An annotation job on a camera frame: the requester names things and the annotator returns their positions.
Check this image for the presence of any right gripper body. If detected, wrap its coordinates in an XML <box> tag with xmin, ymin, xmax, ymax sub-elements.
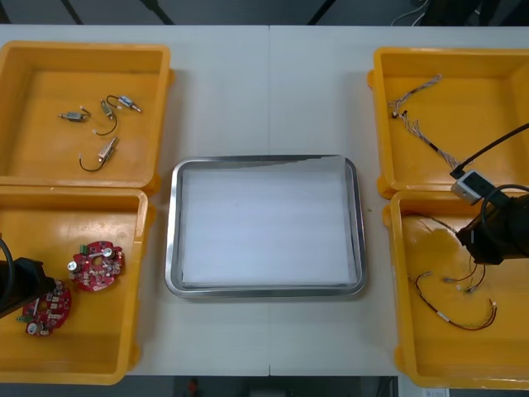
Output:
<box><xmin>455</xmin><ymin>193</ymin><xmax>514</xmax><ymax>266</ymax></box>

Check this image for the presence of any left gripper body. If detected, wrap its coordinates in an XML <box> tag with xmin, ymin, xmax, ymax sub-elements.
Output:
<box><xmin>0</xmin><ymin>256</ymin><xmax>55</xmax><ymax>320</ymax></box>

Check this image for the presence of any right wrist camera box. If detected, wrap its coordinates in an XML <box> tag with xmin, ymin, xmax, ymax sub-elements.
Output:
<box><xmin>450</xmin><ymin>168</ymin><xmax>492</xmax><ymax>206</ymax></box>

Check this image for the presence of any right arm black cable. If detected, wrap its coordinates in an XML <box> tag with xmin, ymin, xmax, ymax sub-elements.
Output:
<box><xmin>449</xmin><ymin>122</ymin><xmax>529</xmax><ymax>177</ymax></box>

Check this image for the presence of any twisted white wire harness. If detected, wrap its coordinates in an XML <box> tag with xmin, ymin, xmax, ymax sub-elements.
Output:
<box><xmin>387</xmin><ymin>74</ymin><xmax>443</xmax><ymax>111</ymax></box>

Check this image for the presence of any steel tray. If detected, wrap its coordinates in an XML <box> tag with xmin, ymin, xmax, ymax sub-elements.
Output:
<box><xmin>164</xmin><ymin>154</ymin><xmax>368</xmax><ymax>299</ymax></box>

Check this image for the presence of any round red circuit board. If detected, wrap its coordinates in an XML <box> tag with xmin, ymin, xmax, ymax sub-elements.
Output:
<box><xmin>67</xmin><ymin>242</ymin><xmax>126</xmax><ymax>293</ymax></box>
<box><xmin>16</xmin><ymin>280</ymin><xmax>73</xmax><ymax>337</ymax></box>

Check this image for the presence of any red wire harness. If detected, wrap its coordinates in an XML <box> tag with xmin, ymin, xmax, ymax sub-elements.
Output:
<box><xmin>407</xmin><ymin>270</ymin><xmax>499</xmax><ymax>332</ymax></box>

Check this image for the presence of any yellow-orange plastic bin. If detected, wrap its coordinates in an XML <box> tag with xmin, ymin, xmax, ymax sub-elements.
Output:
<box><xmin>0</xmin><ymin>40</ymin><xmax>174</xmax><ymax>195</ymax></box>
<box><xmin>366</xmin><ymin>45</ymin><xmax>529</xmax><ymax>199</ymax></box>
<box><xmin>382</xmin><ymin>189</ymin><xmax>529</xmax><ymax>390</ymax></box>
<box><xmin>0</xmin><ymin>184</ymin><xmax>157</xmax><ymax>386</ymax></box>

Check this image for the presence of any white cable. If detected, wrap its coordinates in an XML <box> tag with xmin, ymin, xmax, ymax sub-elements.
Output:
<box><xmin>390</xmin><ymin>0</ymin><xmax>431</xmax><ymax>26</ymax></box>

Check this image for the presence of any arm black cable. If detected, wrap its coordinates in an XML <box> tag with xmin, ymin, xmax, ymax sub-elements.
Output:
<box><xmin>449</xmin><ymin>122</ymin><xmax>529</xmax><ymax>177</ymax></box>
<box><xmin>0</xmin><ymin>233</ymin><xmax>17</xmax><ymax>309</ymax></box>

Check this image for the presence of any black metal leg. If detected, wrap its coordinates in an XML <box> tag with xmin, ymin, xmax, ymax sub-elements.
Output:
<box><xmin>60</xmin><ymin>0</ymin><xmax>84</xmax><ymax>26</ymax></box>
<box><xmin>138</xmin><ymin>0</ymin><xmax>175</xmax><ymax>26</ymax></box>
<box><xmin>307</xmin><ymin>0</ymin><xmax>338</xmax><ymax>26</ymax></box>

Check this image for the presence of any thin multicolour wire harness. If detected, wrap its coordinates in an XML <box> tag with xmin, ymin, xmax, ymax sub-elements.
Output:
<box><xmin>403</xmin><ymin>213</ymin><xmax>488</xmax><ymax>297</ymax></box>

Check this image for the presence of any small metal solenoid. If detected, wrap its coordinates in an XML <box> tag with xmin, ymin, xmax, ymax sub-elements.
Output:
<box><xmin>93</xmin><ymin>98</ymin><xmax>119</xmax><ymax>137</ymax></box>
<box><xmin>79</xmin><ymin>136</ymin><xmax>120</xmax><ymax>173</ymax></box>
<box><xmin>57</xmin><ymin>107</ymin><xmax>92</xmax><ymax>123</ymax></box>

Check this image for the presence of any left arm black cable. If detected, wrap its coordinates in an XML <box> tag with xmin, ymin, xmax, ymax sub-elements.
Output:
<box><xmin>0</xmin><ymin>233</ymin><xmax>17</xmax><ymax>309</ymax></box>

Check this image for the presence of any twisted harness with black sleeve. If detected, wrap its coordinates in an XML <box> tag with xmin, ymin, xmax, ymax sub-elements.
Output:
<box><xmin>390</xmin><ymin>109</ymin><xmax>462</xmax><ymax>170</ymax></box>

